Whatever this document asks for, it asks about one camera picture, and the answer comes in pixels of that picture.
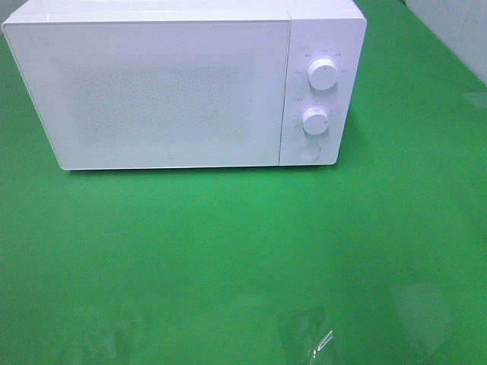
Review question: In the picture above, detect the white microwave door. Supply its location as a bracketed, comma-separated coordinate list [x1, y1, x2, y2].
[5, 21, 289, 170]

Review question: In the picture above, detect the white microwave oven body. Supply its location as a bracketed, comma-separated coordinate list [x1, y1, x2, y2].
[2, 1, 367, 167]

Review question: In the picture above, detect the white microwave knob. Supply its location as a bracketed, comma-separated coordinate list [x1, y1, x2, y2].
[302, 107, 329, 135]
[307, 56, 339, 91]

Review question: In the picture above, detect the round white door button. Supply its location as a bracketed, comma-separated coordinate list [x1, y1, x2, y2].
[298, 143, 320, 161]

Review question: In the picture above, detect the clear tape patch on table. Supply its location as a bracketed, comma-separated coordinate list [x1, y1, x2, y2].
[278, 305, 342, 364]

